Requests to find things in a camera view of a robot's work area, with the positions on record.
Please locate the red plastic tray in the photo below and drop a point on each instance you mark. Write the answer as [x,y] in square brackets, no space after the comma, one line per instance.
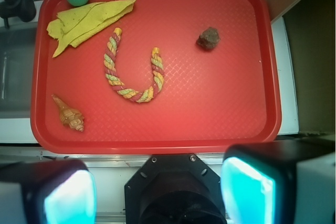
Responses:
[144,86]

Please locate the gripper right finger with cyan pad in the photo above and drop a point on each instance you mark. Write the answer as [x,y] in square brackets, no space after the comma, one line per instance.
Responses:
[285,181]

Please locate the orange spiral seashell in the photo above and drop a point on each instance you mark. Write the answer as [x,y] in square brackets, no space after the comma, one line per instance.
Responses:
[68,116]

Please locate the yellow folded cloth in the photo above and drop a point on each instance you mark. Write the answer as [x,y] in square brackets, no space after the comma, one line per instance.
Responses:
[74,26]

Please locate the brown rock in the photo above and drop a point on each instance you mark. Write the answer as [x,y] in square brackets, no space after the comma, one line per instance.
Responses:
[208,39]

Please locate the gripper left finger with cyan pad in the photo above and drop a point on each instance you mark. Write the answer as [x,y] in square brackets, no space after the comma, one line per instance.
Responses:
[48,192]

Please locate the black octagonal mount plate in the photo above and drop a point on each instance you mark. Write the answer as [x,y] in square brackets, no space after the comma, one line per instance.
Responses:
[178,188]

